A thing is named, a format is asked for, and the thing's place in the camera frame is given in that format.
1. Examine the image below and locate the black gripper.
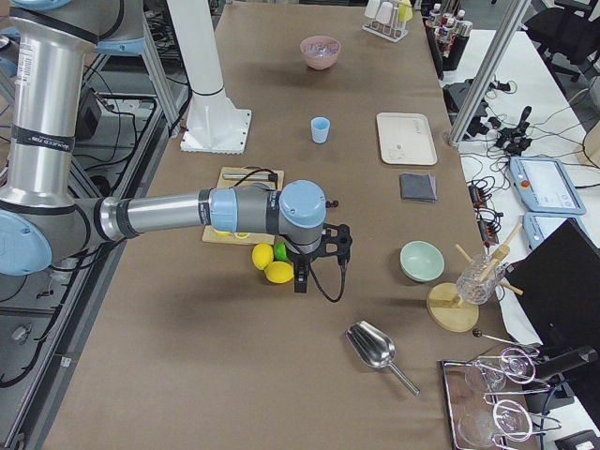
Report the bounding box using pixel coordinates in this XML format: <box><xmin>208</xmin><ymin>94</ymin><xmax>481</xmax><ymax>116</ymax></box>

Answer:
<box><xmin>286</xmin><ymin>223</ymin><xmax>352</xmax><ymax>293</ymax></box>

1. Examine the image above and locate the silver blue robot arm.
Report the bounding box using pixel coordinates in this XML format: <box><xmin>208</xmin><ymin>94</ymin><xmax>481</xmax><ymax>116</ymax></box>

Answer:
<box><xmin>1</xmin><ymin>1</ymin><xmax>352</xmax><ymax>293</ymax></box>

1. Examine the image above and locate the metal ice scoop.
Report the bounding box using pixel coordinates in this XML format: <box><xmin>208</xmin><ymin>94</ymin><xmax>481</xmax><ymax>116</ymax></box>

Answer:
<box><xmin>346</xmin><ymin>321</ymin><xmax>420</xmax><ymax>397</ymax></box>

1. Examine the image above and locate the light blue plastic cup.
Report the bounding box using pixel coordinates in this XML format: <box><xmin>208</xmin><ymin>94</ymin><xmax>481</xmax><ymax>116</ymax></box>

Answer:
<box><xmin>310</xmin><ymin>116</ymin><xmax>331</xmax><ymax>144</ymax></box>

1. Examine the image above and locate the wooden cup stand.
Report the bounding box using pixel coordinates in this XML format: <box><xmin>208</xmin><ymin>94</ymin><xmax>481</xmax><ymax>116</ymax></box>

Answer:
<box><xmin>427</xmin><ymin>222</ymin><xmax>523</xmax><ymax>332</ymax></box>

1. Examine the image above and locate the pink bowl of ice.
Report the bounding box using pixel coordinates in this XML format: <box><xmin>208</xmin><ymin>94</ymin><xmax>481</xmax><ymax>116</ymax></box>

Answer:
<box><xmin>300</xmin><ymin>36</ymin><xmax>341</xmax><ymax>70</ymax></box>

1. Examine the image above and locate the white cup rack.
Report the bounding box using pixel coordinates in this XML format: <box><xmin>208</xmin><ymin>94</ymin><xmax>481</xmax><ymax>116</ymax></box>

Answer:
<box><xmin>362</xmin><ymin>0</ymin><xmax>413</xmax><ymax>43</ymax></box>

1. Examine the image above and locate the yellow lemon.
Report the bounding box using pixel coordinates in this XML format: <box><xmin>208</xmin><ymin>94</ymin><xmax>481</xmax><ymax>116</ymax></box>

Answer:
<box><xmin>251</xmin><ymin>243</ymin><xmax>275</xmax><ymax>271</ymax></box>
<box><xmin>264</xmin><ymin>261</ymin><xmax>294</xmax><ymax>284</ymax></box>

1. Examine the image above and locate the green lime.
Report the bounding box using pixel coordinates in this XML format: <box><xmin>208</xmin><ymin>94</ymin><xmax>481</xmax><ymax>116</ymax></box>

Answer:
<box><xmin>273</xmin><ymin>242</ymin><xmax>290</xmax><ymax>262</ymax></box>

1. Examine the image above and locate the steel cylinder black tip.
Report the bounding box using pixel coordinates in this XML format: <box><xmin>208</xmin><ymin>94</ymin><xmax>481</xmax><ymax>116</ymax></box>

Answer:
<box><xmin>221</xmin><ymin>172</ymin><xmax>278</xmax><ymax>181</ymax></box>

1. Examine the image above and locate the wooden cutting board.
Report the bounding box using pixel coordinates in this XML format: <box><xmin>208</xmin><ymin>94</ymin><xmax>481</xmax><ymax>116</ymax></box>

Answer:
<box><xmin>202</xmin><ymin>166</ymin><xmax>284</xmax><ymax>246</ymax></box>

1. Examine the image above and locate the mint green bowl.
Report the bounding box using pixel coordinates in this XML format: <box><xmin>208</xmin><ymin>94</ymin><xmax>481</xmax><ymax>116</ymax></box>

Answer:
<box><xmin>399</xmin><ymin>241</ymin><xmax>445</xmax><ymax>282</ymax></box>

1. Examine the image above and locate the grey folded cloth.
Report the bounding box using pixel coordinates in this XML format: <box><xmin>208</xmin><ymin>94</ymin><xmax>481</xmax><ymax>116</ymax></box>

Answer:
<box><xmin>399</xmin><ymin>172</ymin><xmax>438</xmax><ymax>203</ymax></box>

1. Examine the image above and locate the cream rectangular tray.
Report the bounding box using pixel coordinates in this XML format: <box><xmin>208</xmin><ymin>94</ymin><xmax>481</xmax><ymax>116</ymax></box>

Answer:
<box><xmin>376</xmin><ymin>112</ymin><xmax>438</xmax><ymax>166</ymax></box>

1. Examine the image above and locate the clear textured glass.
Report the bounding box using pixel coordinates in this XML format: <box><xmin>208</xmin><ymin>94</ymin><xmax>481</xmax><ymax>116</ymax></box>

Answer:
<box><xmin>456</xmin><ymin>254</ymin><xmax>506</xmax><ymax>305</ymax></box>

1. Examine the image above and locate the metal glass rack tray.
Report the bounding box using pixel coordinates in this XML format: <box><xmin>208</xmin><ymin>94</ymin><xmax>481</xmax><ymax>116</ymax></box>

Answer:
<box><xmin>440</xmin><ymin>347</ymin><xmax>562</xmax><ymax>449</ymax></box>

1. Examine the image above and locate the blue teach pendant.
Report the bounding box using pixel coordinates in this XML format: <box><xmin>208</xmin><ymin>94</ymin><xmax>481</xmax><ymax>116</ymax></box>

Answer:
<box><xmin>509</xmin><ymin>157</ymin><xmax>586</xmax><ymax>216</ymax></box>
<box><xmin>522</xmin><ymin>212</ymin><xmax>569</xmax><ymax>250</ymax></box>

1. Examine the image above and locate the black monitor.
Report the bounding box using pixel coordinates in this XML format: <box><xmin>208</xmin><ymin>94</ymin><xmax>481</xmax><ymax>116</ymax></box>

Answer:
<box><xmin>507</xmin><ymin>219</ymin><xmax>599</xmax><ymax>349</ymax></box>

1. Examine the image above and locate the aluminium frame post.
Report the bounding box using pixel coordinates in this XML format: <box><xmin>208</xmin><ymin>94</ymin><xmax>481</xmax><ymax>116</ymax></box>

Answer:
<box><xmin>448</xmin><ymin>0</ymin><xmax>531</xmax><ymax>147</ymax></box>

